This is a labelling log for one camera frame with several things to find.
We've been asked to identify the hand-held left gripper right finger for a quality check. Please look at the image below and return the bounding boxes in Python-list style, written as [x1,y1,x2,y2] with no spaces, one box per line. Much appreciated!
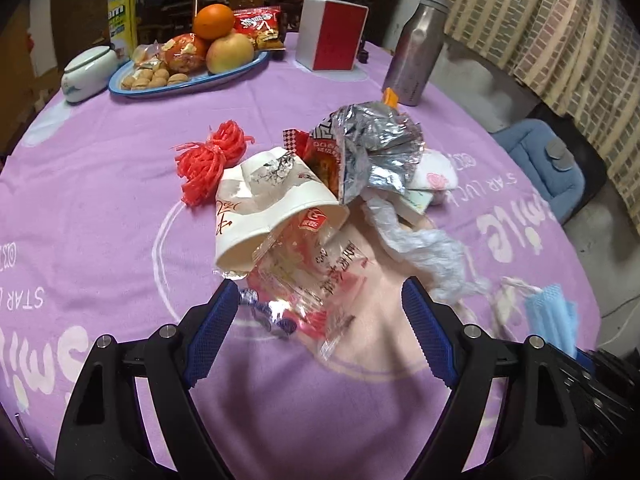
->
[401,277,586,480]

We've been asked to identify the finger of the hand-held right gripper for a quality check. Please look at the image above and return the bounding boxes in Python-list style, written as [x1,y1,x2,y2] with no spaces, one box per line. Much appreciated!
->
[547,342,640,411]

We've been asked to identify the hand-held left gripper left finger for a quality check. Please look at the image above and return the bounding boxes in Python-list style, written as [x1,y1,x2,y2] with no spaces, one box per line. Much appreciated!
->
[55,277,241,480]

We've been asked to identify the blue face mask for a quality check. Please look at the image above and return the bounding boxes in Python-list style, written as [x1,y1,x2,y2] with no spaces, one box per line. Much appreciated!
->
[492,277,581,356]

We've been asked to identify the clear plastic film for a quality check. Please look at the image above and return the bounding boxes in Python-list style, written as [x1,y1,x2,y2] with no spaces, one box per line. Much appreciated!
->
[360,195,493,306]

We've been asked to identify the white paper cup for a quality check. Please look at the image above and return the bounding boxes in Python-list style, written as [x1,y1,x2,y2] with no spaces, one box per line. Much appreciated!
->
[214,146,350,280]

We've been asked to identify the clear plastic snack wrapper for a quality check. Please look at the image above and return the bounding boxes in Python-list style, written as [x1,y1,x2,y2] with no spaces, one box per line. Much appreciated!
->
[220,210,371,363]

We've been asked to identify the silver foil snack bag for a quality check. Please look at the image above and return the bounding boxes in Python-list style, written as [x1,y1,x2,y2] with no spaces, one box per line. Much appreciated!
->
[282,101,425,206]

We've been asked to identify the blue foil candy wrappers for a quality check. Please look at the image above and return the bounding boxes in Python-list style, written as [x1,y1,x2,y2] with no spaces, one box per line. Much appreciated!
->
[239,287,298,336]

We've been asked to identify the small white green carton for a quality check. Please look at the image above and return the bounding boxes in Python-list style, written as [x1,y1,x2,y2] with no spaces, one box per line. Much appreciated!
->
[400,187,433,226]

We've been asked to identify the white pink tissue packet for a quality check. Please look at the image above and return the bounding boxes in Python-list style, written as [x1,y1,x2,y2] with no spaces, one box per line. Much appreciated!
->
[415,150,458,207]

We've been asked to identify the blue chair cushion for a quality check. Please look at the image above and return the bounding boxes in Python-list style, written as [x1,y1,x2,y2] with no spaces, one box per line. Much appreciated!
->
[495,119,586,216]

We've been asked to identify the blue oval plate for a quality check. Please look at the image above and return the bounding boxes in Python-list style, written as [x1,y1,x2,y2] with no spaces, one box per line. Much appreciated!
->
[107,50,271,96]

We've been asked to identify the yellow apple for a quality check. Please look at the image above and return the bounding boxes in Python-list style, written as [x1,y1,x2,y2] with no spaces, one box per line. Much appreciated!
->
[206,32,255,75]

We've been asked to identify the red fruit in foam net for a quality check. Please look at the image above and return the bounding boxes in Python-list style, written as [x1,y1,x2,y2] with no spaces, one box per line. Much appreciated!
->
[162,32,210,73]

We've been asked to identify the stainless steel bottle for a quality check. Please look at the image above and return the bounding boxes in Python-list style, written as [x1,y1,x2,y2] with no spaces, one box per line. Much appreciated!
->
[382,0,449,107]

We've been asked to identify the white ceramic jar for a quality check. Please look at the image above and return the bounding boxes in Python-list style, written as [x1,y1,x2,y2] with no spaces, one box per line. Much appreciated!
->
[61,45,120,106]

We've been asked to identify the red snack packet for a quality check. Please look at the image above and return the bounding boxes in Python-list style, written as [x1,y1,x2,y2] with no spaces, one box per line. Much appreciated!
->
[232,6,287,52]

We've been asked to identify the red and white box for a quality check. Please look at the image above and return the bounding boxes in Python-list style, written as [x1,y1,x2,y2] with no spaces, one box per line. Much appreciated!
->
[294,0,370,73]

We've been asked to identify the orange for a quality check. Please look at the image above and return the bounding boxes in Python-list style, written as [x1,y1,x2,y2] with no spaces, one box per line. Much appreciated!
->
[193,4,236,41]

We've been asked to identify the checked beige curtain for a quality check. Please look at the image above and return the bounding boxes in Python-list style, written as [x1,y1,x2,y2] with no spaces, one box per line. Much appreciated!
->
[440,0,640,161]

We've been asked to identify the yellow green carton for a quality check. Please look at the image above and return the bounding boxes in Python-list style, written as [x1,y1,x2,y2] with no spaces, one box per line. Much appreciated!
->
[107,0,138,58]

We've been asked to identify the white cable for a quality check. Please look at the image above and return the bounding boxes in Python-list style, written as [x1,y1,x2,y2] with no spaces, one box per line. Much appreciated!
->
[600,302,640,343]

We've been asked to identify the red plastic string bundle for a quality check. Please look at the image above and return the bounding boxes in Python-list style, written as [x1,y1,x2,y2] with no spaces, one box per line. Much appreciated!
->
[174,120,257,208]

